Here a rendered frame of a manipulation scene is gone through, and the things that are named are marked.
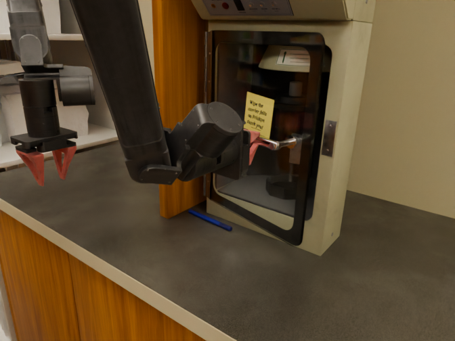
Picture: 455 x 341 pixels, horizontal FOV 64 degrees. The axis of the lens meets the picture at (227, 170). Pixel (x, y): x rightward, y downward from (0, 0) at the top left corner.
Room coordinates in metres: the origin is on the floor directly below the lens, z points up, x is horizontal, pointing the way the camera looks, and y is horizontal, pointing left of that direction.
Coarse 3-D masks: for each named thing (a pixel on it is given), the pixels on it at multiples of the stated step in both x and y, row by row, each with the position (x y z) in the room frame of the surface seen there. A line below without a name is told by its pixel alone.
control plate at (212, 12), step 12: (204, 0) 0.79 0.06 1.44; (216, 0) 0.78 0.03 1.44; (228, 0) 0.76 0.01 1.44; (240, 0) 0.74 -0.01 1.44; (252, 0) 0.73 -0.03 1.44; (264, 0) 0.72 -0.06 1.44; (276, 0) 0.70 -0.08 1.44; (288, 0) 0.69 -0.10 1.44; (216, 12) 0.80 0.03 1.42; (228, 12) 0.79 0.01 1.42; (240, 12) 0.77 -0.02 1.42; (252, 12) 0.75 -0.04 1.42; (264, 12) 0.74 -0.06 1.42; (276, 12) 0.72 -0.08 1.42; (288, 12) 0.71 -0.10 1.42
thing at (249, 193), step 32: (224, 32) 0.81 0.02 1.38; (256, 32) 0.74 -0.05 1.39; (288, 32) 0.67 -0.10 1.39; (224, 64) 0.81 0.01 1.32; (256, 64) 0.73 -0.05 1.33; (288, 64) 0.67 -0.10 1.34; (320, 64) 0.62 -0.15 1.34; (224, 96) 0.80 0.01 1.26; (288, 96) 0.67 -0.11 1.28; (288, 128) 0.66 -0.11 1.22; (256, 160) 0.72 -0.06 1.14; (288, 160) 0.65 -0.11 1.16; (224, 192) 0.80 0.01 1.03; (256, 192) 0.72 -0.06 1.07; (288, 192) 0.65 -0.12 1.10; (256, 224) 0.71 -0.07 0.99; (288, 224) 0.64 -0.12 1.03
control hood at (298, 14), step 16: (192, 0) 0.81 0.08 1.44; (304, 0) 0.67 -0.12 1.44; (320, 0) 0.66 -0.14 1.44; (336, 0) 0.64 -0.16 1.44; (352, 0) 0.66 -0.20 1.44; (208, 16) 0.83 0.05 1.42; (224, 16) 0.80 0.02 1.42; (240, 16) 0.78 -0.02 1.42; (256, 16) 0.76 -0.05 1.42; (272, 16) 0.74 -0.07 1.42; (288, 16) 0.72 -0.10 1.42; (304, 16) 0.70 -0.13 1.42; (320, 16) 0.68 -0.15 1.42; (336, 16) 0.66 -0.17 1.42; (352, 16) 0.67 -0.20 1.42
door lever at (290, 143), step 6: (258, 138) 0.65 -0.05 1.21; (264, 138) 0.64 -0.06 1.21; (288, 138) 0.65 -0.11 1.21; (294, 138) 0.65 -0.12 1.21; (258, 144) 0.65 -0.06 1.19; (264, 144) 0.64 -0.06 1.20; (270, 144) 0.62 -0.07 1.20; (276, 144) 0.62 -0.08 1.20; (282, 144) 0.63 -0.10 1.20; (288, 144) 0.64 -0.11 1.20; (294, 144) 0.64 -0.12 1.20
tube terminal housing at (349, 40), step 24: (360, 0) 0.69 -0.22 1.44; (216, 24) 0.85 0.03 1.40; (240, 24) 0.81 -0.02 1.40; (264, 24) 0.78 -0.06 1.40; (288, 24) 0.75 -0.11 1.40; (312, 24) 0.72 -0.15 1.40; (336, 24) 0.69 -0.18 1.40; (360, 24) 0.71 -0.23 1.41; (336, 48) 0.69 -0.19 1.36; (360, 48) 0.72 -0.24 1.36; (336, 72) 0.69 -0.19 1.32; (360, 72) 0.74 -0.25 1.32; (336, 96) 0.68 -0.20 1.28; (360, 96) 0.76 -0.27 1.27; (336, 120) 0.68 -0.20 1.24; (336, 144) 0.68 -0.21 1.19; (336, 168) 0.69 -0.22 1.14; (336, 192) 0.71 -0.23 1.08; (216, 216) 0.85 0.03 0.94; (312, 216) 0.69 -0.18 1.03; (336, 216) 0.73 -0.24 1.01; (312, 240) 0.69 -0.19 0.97
